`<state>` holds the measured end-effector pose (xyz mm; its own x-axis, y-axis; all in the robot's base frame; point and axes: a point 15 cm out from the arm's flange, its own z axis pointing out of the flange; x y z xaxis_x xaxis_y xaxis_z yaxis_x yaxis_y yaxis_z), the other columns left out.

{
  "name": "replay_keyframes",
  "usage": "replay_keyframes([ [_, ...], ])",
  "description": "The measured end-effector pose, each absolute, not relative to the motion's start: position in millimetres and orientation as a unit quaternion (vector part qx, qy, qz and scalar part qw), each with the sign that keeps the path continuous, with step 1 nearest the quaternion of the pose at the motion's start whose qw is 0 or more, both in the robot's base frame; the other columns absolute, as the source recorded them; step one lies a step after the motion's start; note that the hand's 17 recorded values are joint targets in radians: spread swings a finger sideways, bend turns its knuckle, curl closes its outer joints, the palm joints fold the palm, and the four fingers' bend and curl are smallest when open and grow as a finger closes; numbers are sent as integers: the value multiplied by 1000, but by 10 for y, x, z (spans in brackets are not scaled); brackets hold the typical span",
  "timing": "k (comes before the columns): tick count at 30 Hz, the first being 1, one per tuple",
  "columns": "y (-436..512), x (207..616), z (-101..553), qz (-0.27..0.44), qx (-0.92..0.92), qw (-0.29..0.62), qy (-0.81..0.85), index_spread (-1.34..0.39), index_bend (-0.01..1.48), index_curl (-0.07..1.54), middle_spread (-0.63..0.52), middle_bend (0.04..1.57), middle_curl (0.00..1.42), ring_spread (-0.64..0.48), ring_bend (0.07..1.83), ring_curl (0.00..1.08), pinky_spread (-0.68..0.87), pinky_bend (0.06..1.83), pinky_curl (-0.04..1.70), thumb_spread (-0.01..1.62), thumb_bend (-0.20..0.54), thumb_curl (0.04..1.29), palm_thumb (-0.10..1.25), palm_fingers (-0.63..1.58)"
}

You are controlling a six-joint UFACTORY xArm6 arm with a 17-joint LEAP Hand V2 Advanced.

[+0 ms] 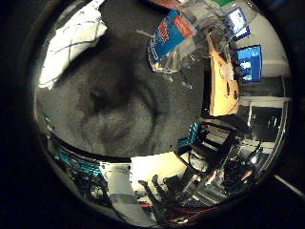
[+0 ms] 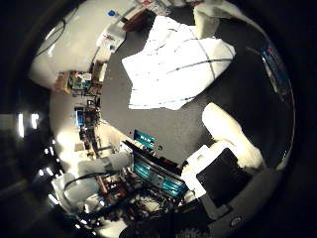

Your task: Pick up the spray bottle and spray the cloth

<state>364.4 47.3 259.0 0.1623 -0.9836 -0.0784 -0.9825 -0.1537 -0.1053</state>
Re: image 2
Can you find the white striped cloth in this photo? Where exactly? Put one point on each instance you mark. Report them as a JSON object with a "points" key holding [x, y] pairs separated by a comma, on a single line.
{"points": [[175, 66]]}

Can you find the cluttered storage shelf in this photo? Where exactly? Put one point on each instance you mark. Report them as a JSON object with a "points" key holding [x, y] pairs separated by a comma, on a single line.
{"points": [[77, 82]]}

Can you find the white box device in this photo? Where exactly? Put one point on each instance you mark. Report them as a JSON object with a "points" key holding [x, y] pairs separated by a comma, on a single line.
{"points": [[109, 41]]}

